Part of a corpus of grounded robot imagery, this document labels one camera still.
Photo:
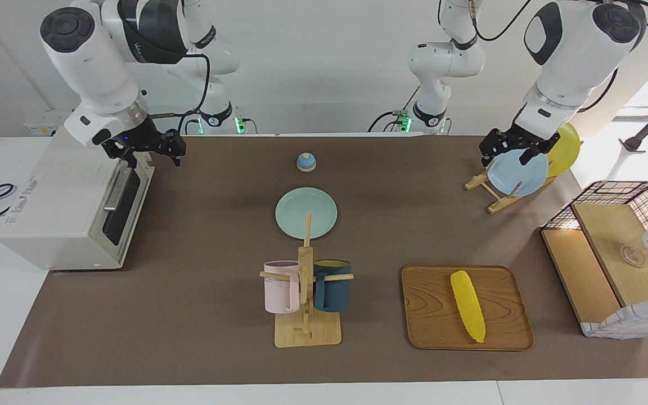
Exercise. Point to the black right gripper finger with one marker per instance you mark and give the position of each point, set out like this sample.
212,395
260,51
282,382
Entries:
132,159
178,156

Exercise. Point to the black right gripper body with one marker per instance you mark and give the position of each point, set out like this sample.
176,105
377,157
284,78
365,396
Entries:
144,139

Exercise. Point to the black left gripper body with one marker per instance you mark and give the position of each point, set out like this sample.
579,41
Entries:
518,138

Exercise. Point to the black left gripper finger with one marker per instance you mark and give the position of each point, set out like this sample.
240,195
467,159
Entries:
529,156
487,158

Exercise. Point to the cream toaster oven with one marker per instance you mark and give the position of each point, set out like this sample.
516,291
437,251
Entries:
59,214

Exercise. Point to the mint green plate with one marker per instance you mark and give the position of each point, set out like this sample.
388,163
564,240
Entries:
296,211

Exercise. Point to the yellow corn cob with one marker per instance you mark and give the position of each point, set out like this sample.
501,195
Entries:
467,306

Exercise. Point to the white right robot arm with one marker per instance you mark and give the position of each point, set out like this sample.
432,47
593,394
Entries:
88,62

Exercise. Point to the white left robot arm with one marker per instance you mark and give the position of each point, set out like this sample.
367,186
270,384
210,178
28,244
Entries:
566,50

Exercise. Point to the light blue plate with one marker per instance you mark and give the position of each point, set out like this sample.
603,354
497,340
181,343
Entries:
512,174

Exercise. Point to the yellow plate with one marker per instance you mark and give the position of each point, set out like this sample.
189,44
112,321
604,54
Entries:
566,152

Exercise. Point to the wooden plate rack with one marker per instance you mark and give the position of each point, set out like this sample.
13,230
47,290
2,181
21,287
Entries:
495,206

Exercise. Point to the brown table mat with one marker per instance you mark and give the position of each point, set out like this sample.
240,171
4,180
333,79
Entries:
189,225

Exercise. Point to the white power strip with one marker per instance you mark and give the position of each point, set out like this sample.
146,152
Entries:
43,126

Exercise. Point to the clear glass item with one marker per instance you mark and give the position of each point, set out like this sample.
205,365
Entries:
632,256

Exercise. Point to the brown wooden tray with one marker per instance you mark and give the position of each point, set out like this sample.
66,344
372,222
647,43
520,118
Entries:
431,315

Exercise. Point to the pink mug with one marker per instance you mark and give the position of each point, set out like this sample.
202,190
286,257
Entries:
279,289

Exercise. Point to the dark teal mug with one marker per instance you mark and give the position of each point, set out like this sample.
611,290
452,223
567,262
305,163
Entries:
335,292

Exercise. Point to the wooden mug rack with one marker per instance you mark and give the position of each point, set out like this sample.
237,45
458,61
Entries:
306,332

